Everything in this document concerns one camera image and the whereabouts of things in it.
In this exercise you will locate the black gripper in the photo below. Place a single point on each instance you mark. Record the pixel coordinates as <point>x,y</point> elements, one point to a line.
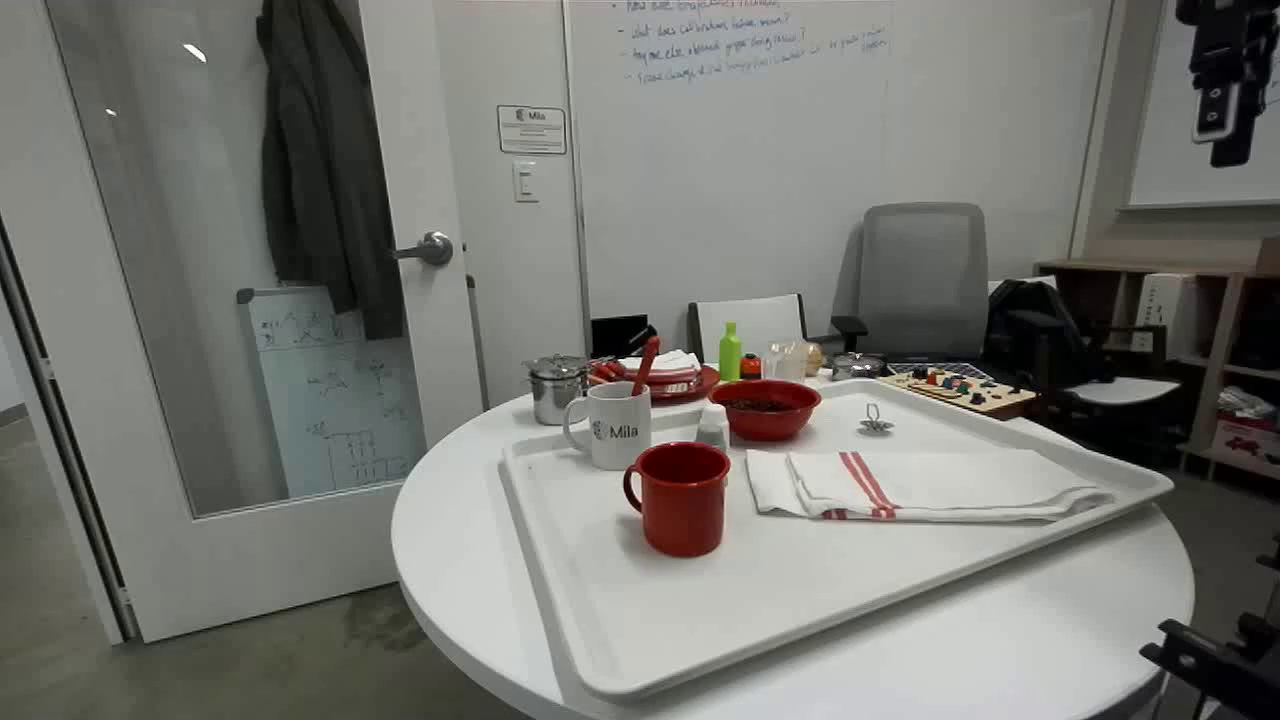
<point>1231,42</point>

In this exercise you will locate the white towel with red stripes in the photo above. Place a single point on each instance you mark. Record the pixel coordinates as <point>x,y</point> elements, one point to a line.
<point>963,481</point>

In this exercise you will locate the wooden shelf unit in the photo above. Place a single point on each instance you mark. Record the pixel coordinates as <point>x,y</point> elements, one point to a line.
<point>1234,360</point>

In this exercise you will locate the black bag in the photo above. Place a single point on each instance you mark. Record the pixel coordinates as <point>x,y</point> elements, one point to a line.
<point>1042,334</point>

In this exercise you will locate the white seat pad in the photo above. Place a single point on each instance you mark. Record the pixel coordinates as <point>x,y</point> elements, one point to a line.
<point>1123,390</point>

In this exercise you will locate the grey office chair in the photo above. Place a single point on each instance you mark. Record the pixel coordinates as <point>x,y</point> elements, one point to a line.
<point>921,281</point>

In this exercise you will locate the wooden tray with small items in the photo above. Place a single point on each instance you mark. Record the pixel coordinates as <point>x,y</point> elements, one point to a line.
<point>963,390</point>

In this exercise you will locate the white small cup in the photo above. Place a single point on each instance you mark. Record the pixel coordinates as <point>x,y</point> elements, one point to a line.
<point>785,357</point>

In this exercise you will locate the white chair backrest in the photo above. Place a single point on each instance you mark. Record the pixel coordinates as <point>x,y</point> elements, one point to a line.
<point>751,326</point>

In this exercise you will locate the orange small object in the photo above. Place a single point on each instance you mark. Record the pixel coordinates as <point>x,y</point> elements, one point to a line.
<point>751,366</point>

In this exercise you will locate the red bowl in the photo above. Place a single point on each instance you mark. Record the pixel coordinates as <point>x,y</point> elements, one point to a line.
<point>765,405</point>

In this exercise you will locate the black stand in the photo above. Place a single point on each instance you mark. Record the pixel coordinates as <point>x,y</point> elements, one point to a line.
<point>1220,664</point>

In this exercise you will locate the green bottle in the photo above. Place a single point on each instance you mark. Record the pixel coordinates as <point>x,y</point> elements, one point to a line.
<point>729,354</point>

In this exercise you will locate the large white plastic tray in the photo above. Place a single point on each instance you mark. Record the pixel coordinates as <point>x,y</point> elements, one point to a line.
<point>801,584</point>

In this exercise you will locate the black box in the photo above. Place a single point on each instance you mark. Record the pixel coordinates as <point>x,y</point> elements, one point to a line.
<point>620,334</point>

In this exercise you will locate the red enamel mug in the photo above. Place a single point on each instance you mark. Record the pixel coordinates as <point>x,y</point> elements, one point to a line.
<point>682,503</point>

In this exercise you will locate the white mug with logo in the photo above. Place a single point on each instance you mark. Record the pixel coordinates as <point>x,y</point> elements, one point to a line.
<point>618,427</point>

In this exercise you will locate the metal cup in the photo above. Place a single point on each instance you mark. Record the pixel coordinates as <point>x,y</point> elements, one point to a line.
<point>559,386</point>

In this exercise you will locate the grey jacket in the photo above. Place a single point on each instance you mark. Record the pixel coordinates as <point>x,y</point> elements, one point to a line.
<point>327,163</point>

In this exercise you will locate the small whiteboard behind glass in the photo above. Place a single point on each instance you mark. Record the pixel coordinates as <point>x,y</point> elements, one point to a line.
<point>333,392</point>

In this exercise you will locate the white door with glass pane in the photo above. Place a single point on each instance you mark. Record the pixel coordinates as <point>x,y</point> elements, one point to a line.
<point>173,334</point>

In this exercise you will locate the wall whiteboard with writing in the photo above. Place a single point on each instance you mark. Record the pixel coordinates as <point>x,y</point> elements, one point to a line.
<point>801,144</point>

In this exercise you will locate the white wall sign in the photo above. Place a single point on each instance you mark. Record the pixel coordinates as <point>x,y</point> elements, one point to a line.
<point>530,131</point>

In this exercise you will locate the white light switch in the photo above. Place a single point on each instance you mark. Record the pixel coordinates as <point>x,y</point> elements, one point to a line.
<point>525,182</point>

